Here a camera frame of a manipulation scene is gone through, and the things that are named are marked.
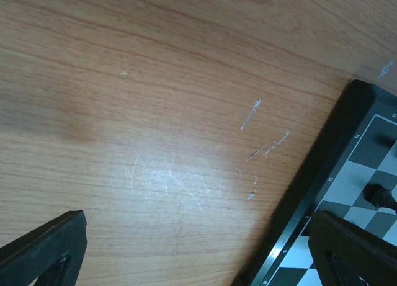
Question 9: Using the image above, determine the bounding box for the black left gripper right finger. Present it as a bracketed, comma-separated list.
[308, 210, 396, 285]

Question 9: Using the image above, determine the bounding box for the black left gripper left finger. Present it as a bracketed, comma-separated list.
[1, 210, 87, 285]

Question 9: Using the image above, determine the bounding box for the black pawn chess piece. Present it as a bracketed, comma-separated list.
[363, 184, 397, 213]

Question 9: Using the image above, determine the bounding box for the black and white chessboard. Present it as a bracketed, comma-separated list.
[234, 79, 396, 285]

